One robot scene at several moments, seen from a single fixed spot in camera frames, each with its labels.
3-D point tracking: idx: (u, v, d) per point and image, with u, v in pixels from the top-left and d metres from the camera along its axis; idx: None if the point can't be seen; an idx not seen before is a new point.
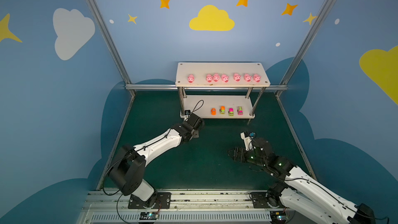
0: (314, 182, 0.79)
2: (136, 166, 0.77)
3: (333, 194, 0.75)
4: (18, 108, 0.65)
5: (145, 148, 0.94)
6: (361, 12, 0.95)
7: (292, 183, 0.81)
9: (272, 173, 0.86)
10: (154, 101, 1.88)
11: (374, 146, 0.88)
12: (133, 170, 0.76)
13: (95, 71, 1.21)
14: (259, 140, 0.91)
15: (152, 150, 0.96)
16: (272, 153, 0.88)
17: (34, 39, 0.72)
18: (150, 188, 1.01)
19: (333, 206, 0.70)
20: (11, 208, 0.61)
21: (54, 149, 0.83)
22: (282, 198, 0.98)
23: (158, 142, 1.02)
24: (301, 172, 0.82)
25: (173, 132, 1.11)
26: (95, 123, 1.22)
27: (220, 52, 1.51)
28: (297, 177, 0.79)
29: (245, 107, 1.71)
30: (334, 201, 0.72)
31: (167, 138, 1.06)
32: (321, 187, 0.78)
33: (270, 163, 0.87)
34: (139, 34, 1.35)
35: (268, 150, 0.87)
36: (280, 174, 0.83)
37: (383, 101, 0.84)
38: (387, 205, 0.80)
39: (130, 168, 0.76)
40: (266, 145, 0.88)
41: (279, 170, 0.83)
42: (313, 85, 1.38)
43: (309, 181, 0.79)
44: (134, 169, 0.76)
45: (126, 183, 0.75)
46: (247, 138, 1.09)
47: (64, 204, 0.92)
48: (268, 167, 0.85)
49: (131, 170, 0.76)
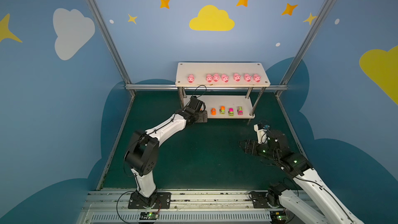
0: (328, 191, 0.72)
2: (152, 146, 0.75)
3: (344, 208, 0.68)
4: (18, 109, 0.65)
5: (155, 131, 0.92)
6: (361, 13, 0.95)
7: (301, 183, 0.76)
9: (283, 168, 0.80)
10: (154, 101, 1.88)
11: (373, 146, 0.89)
12: (151, 152, 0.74)
13: (94, 71, 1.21)
14: (275, 131, 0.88)
15: (162, 132, 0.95)
16: (287, 148, 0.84)
17: (34, 40, 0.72)
18: (153, 185, 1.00)
19: (340, 220, 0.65)
20: (11, 207, 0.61)
21: (54, 150, 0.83)
22: (282, 198, 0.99)
23: (167, 125, 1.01)
24: (316, 177, 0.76)
25: (178, 117, 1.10)
26: (94, 123, 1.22)
27: (221, 52, 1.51)
28: (311, 180, 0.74)
29: (245, 107, 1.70)
30: (343, 215, 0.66)
31: (174, 122, 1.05)
32: (335, 198, 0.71)
33: (283, 157, 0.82)
34: (139, 34, 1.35)
35: (283, 143, 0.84)
36: (291, 171, 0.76)
37: (383, 100, 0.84)
38: (388, 205, 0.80)
39: (146, 150, 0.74)
40: (282, 138, 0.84)
41: (291, 166, 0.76)
42: (313, 85, 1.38)
43: (322, 187, 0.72)
44: (151, 150, 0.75)
45: (144, 164, 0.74)
46: (261, 130, 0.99)
47: (64, 204, 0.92)
48: (280, 160, 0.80)
49: (147, 151, 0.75)
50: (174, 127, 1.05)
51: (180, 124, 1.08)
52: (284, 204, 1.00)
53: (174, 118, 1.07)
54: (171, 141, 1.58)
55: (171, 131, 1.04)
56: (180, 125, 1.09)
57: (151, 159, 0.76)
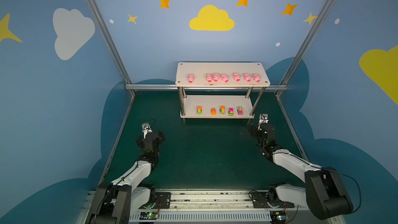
0: (294, 155, 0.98)
2: (124, 193, 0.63)
3: (306, 160, 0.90)
4: (18, 109, 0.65)
5: (123, 179, 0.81)
6: (361, 12, 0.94)
7: (277, 157, 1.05)
9: (264, 153, 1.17)
10: (154, 101, 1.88)
11: (373, 146, 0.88)
12: (124, 200, 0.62)
13: (94, 71, 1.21)
14: (268, 125, 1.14)
15: (130, 179, 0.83)
16: (273, 139, 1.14)
17: (34, 39, 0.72)
18: (145, 191, 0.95)
19: (300, 166, 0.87)
20: (11, 207, 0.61)
21: (53, 149, 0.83)
22: (277, 188, 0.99)
23: (133, 172, 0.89)
24: (286, 151, 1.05)
25: (142, 162, 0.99)
26: (94, 123, 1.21)
27: (221, 52, 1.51)
28: (281, 152, 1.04)
29: (245, 107, 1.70)
30: (303, 163, 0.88)
31: (140, 167, 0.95)
32: (298, 158, 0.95)
33: (267, 145, 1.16)
34: (139, 34, 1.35)
35: (271, 135, 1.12)
36: (269, 156, 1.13)
37: (382, 100, 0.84)
38: (389, 206, 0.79)
39: (117, 201, 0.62)
40: (271, 131, 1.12)
41: (269, 153, 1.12)
42: (313, 85, 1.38)
43: (288, 154, 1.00)
44: (123, 197, 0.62)
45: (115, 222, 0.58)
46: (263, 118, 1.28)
47: (64, 204, 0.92)
48: (264, 148, 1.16)
49: (118, 201, 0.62)
50: (142, 173, 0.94)
51: (145, 169, 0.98)
52: (284, 198, 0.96)
53: (139, 164, 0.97)
54: (171, 141, 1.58)
55: (139, 179, 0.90)
56: (145, 170, 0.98)
57: (125, 213, 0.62)
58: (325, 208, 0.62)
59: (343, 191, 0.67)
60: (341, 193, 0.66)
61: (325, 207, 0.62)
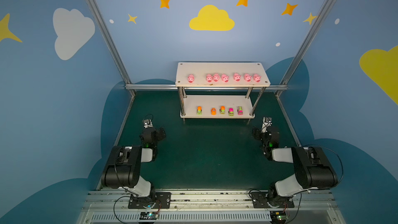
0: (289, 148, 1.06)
2: (137, 149, 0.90)
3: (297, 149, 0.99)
4: (18, 109, 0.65)
5: None
6: (361, 12, 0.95)
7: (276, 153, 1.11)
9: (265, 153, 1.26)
10: (154, 102, 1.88)
11: (373, 146, 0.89)
12: (137, 154, 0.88)
13: (94, 71, 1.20)
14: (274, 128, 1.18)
15: None
16: (276, 142, 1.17)
17: (34, 40, 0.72)
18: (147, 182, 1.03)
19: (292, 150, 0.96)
20: (11, 208, 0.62)
21: (54, 149, 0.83)
22: (276, 184, 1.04)
23: None
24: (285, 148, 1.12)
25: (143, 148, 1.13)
26: (94, 123, 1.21)
27: (221, 52, 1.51)
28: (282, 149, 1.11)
29: (245, 107, 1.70)
30: None
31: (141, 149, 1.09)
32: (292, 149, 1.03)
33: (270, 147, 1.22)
34: (139, 34, 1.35)
35: (274, 138, 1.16)
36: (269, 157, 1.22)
37: (382, 100, 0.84)
38: (389, 206, 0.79)
39: (132, 155, 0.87)
40: (275, 134, 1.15)
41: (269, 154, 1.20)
42: (313, 85, 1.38)
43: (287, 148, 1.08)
44: (137, 152, 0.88)
45: (131, 169, 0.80)
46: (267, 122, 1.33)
47: (64, 204, 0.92)
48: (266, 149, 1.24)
49: (133, 155, 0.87)
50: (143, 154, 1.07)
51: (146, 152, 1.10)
52: (281, 193, 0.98)
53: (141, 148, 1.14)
54: (171, 141, 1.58)
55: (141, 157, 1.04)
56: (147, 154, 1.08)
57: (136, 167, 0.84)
58: (309, 178, 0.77)
59: (325, 162, 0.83)
60: (325, 165, 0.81)
61: (308, 177, 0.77)
